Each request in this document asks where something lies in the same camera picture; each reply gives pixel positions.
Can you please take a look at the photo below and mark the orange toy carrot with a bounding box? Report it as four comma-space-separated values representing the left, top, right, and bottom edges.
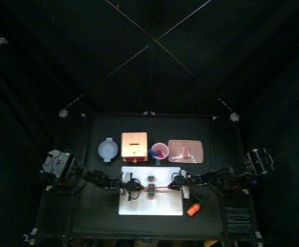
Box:
185, 200, 205, 217

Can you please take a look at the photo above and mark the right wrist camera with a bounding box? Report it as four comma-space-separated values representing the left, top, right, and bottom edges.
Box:
171, 172, 188, 181

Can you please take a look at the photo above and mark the black printed label sheet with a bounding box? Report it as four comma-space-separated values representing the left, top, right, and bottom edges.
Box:
221, 206, 255, 241

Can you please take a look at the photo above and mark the white cutting board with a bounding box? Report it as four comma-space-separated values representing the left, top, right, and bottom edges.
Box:
117, 166, 184, 216

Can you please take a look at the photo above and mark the red plastic cup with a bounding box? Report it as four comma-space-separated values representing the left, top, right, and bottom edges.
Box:
149, 142, 169, 161

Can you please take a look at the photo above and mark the thin diagonal frame cord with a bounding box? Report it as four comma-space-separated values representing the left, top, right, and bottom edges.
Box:
103, 0, 240, 114
64, 0, 212, 111

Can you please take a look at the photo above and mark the pink flat tray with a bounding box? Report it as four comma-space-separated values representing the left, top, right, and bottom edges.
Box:
168, 139, 205, 165

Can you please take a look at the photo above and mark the wooden box with red front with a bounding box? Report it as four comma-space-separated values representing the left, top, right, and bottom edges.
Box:
120, 131, 149, 163

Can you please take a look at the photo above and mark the red and white nigiri toy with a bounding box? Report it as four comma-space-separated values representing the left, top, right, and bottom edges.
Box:
180, 145, 192, 159

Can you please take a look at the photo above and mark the grey oval bowl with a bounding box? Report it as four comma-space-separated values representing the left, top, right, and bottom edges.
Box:
96, 137, 120, 163

